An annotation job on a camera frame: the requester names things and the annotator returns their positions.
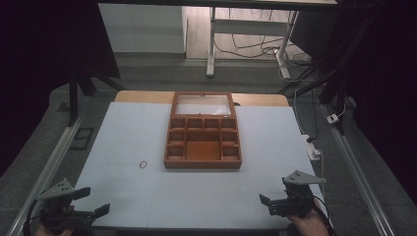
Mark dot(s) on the black floor plate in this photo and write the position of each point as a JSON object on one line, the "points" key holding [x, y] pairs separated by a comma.
{"points": [[82, 139]]}

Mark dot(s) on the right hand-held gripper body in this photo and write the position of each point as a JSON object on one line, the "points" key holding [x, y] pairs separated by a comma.
{"points": [[296, 200]]}

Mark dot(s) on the black metal stand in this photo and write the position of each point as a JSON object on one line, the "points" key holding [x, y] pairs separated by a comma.
{"points": [[74, 98], [337, 82]]}

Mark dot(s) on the wooden compartment box with lid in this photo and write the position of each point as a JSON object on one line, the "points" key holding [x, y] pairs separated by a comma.
{"points": [[202, 150]]}

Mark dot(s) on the white cabinet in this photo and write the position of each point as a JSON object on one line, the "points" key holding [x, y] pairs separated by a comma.
{"points": [[144, 29]]}

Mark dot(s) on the small white adapter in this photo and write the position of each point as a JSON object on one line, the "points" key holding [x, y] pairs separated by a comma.
{"points": [[332, 118]]}

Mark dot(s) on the aluminium rail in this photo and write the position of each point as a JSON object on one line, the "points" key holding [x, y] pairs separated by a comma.
{"points": [[357, 177], [49, 170]]}

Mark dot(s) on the white table mat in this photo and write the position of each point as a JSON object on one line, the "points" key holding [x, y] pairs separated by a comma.
{"points": [[137, 137]]}

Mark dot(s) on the white power strip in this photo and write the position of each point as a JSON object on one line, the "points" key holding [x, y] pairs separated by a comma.
{"points": [[311, 149]]}

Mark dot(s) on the white desk frame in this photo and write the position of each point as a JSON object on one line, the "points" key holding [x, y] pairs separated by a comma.
{"points": [[249, 27]]}

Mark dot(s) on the person's right hand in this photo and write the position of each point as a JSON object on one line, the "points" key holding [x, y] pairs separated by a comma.
{"points": [[309, 224]]}

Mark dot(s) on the person's left hand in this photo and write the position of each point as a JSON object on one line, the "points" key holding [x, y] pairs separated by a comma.
{"points": [[49, 232]]}

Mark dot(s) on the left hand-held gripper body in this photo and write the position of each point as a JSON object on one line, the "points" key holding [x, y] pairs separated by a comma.
{"points": [[58, 190]]}

